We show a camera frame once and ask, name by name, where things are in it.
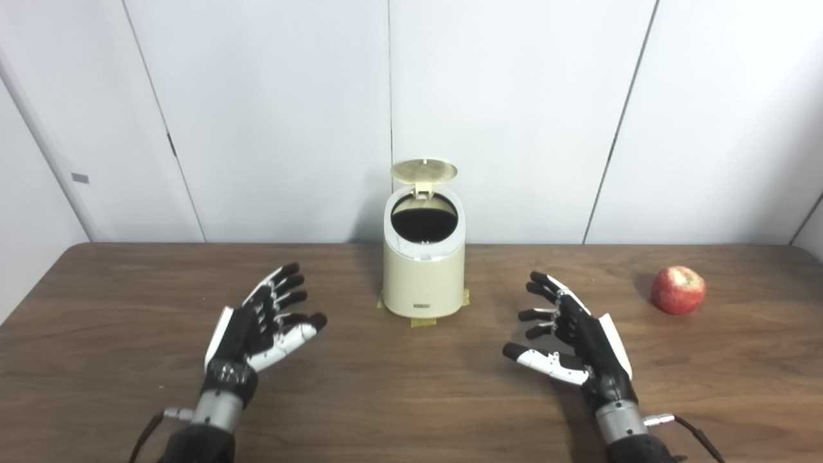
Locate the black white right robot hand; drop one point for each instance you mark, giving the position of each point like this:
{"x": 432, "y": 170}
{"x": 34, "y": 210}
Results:
{"x": 595, "y": 350}

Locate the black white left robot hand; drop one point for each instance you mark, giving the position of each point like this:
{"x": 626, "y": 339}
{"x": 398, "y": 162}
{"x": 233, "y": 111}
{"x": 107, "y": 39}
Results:
{"x": 241, "y": 337}

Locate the red apple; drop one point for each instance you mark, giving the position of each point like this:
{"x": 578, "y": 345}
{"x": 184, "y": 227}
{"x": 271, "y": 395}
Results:
{"x": 678, "y": 291}

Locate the cream round bin lid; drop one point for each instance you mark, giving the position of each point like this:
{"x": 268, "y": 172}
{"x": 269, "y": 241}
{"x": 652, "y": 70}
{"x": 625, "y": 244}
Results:
{"x": 424, "y": 170}

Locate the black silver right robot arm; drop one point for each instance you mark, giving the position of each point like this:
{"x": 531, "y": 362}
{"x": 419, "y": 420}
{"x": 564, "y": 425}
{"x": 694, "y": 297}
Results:
{"x": 627, "y": 431}

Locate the cream-colored cylindrical bin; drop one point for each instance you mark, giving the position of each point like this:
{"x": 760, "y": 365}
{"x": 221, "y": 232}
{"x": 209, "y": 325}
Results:
{"x": 423, "y": 283}

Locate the black wall seam clip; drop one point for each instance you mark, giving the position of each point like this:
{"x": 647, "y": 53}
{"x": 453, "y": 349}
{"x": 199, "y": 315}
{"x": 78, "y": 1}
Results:
{"x": 171, "y": 145}

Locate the grey wall label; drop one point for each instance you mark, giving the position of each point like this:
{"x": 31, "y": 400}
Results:
{"x": 80, "y": 178}

